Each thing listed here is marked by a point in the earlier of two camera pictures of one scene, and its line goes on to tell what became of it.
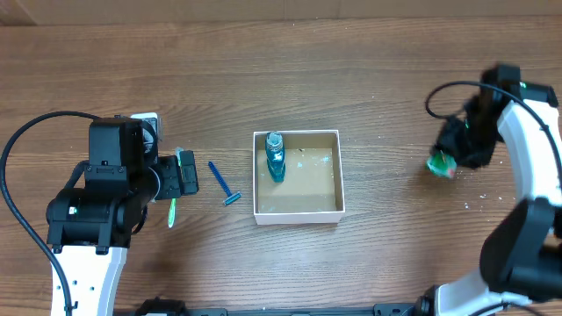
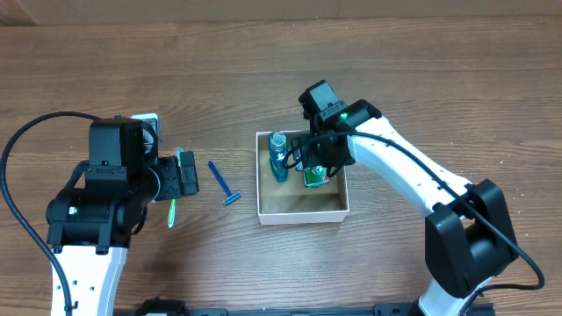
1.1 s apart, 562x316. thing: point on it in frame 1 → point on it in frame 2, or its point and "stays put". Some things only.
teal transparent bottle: x=275 y=149 stays put
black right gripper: x=459 y=149 → x=313 y=160
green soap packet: x=443 y=165 → x=315 y=176
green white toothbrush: x=173 y=201 stays put
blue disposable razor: x=232 y=197 stays put
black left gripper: x=188 y=173 stays put
